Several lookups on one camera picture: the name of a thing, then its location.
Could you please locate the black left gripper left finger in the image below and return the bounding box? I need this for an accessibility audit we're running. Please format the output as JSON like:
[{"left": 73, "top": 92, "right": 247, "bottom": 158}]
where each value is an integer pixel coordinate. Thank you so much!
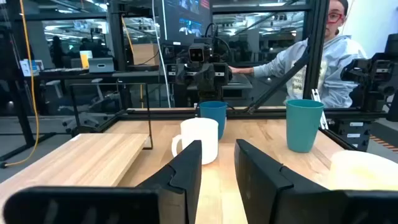
[{"left": 2, "top": 139, "right": 203, "bottom": 224}]

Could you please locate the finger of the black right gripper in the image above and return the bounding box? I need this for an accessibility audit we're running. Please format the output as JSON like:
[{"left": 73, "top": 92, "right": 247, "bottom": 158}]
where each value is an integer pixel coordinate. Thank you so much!
[
  {"left": 214, "top": 63, "right": 233, "bottom": 85},
  {"left": 175, "top": 63, "right": 195, "bottom": 85}
]

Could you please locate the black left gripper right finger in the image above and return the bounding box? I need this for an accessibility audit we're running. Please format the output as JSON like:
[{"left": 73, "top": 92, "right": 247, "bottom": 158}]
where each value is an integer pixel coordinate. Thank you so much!
[{"left": 233, "top": 139, "right": 398, "bottom": 224}]

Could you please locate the dark blue cup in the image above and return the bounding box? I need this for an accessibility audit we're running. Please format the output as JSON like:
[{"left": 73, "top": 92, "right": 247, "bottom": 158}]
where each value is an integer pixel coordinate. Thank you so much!
[{"left": 199, "top": 101, "right": 228, "bottom": 140}]

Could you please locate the white mug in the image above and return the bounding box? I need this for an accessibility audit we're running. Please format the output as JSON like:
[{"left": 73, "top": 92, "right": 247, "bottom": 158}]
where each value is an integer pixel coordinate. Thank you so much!
[{"left": 171, "top": 117, "right": 220, "bottom": 166}]

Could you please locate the teal green cup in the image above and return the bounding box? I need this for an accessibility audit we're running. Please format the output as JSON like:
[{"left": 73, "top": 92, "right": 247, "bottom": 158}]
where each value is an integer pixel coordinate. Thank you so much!
[{"left": 285, "top": 99, "right": 325, "bottom": 154}]

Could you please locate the yellow mug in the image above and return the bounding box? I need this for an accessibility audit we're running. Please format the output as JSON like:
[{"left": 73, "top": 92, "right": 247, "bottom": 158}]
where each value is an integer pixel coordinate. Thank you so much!
[{"left": 328, "top": 150, "right": 398, "bottom": 191}]

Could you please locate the grey desk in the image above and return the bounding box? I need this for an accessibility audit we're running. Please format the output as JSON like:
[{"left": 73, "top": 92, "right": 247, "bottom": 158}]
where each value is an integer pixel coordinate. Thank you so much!
[{"left": 111, "top": 70, "right": 253, "bottom": 91}]

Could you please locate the cardboard box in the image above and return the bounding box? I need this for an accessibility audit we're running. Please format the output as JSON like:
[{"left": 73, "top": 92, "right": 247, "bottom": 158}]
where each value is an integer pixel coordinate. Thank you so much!
[{"left": 132, "top": 43, "right": 160, "bottom": 66}]

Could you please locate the black computer monitor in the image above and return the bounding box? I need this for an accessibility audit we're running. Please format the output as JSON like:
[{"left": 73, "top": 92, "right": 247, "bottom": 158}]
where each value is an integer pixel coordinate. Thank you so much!
[{"left": 160, "top": 0, "right": 213, "bottom": 47}]

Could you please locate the grey box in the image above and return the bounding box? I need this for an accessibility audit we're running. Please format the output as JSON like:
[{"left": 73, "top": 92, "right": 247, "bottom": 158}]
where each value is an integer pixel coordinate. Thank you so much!
[{"left": 88, "top": 57, "right": 115, "bottom": 74}]

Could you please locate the white office chair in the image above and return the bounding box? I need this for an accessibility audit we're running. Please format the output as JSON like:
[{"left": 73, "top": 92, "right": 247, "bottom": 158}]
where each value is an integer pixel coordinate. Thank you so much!
[{"left": 62, "top": 77, "right": 122, "bottom": 134}]

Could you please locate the black stand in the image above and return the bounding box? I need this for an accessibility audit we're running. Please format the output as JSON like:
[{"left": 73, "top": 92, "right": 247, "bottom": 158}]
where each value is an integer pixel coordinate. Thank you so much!
[{"left": 0, "top": 24, "right": 58, "bottom": 162}]

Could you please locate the person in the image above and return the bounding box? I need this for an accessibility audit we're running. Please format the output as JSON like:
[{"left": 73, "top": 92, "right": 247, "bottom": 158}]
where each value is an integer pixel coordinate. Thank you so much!
[
  {"left": 229, "top": 0, "right": 368, "bottom": 109},
  {"left": 49, "top": 35, "right": 67, "bottom": 68}
]

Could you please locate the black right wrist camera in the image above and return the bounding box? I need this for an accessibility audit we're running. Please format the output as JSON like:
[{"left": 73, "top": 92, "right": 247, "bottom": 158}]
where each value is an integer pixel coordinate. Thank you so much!
[{"left": 188, "top": 42, "right": 213, "bottom": 63}]

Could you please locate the white cable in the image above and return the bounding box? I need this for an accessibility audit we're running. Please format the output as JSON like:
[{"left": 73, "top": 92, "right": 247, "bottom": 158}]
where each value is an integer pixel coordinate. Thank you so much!
[{"left": 151, "top": 0, "right": 172, "bottom": 109}]

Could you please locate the black aluminium rig frame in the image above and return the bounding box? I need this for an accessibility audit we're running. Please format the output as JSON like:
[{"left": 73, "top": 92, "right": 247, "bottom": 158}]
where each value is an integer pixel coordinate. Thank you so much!
[{"left": 71, "top": 0, "right": 389, "bottom": 150}]

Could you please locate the short yellow cable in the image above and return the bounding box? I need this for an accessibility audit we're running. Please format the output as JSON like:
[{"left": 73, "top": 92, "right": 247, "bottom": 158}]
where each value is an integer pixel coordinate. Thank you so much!
[{"left": 121, "top": 17, "right": 144, "bottom": 108}]

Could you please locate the long yellow cable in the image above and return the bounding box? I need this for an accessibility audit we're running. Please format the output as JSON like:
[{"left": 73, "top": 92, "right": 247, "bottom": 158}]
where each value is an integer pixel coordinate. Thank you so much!
[{"left": 0, "top": 0, "right": 40, "bottom": 169}]

